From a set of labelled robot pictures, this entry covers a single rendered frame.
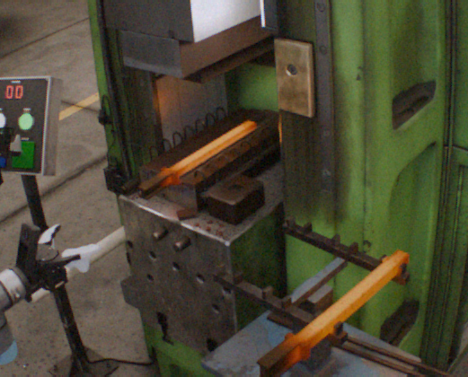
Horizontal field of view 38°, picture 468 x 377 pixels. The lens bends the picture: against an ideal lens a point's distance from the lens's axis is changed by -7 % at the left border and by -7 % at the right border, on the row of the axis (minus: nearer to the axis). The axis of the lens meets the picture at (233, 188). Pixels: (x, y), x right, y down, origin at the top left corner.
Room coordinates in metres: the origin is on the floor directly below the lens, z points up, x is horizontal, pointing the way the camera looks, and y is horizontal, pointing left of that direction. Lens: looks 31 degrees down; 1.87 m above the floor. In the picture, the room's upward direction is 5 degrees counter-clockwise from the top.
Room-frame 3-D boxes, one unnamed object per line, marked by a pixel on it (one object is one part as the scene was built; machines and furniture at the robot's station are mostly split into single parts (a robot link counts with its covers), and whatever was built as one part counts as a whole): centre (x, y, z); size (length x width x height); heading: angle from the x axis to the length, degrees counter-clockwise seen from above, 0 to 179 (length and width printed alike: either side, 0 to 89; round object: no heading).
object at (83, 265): (1.25, 0.34, 0.98); 0.09 x 0.03 x 0.06; 102
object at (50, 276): (1.22, 0.45, 0.97); 0.12 x 0.08 x 0.09; 138
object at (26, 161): (1.73, 0.58, 1.01); 0.07 x 0.05 x 0.07; 73
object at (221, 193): (1.49, -0.01, 0.95); 0.12 x 0.08 x 0.06; 138
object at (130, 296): (1.90, 0.36, 0.36); 0.09 x 0.07 x 0.12; 48
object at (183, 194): (1.73, 0.03, 0.96); 0.42 x 0.20 x 0.09; 138
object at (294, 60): (1.46, -0.16, 1.27); 0.09 x 0.02 x 0.17; 48
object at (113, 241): (1.73, 0.48, 0.62); 0.44 x 0.05 x 0.05; 138
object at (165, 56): (1.73, 0.03, 1.32); 0.42 x 0.20 x 0.10; 138
